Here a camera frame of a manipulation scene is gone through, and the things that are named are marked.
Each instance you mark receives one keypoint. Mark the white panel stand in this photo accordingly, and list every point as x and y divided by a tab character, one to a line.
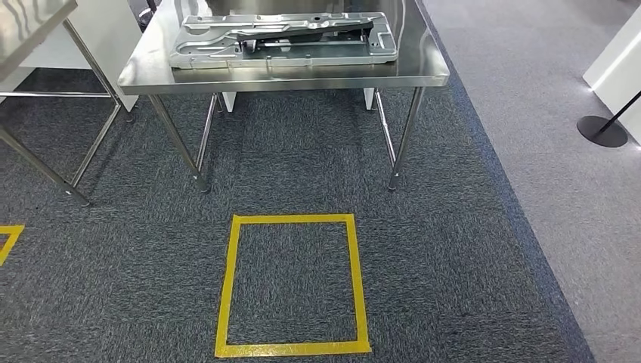
229	102

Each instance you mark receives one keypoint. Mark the white cabinet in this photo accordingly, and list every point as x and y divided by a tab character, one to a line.
115	50

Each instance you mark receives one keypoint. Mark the stainless steel workbench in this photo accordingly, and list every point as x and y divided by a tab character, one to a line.
300	75

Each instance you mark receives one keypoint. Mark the white box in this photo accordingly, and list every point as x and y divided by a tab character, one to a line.
618	70

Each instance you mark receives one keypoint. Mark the long black plastic frame part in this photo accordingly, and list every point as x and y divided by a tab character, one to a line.
310	30

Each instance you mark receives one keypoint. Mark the stamped grey metal panel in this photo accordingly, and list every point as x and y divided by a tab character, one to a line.
300	59

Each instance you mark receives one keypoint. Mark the yellow floor tape square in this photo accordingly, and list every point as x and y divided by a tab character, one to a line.
293	349
12	229

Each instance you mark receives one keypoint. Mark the stainless steel table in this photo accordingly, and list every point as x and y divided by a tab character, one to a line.
25	25

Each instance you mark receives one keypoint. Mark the black stanchion post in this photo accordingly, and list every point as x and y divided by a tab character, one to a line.
601	133

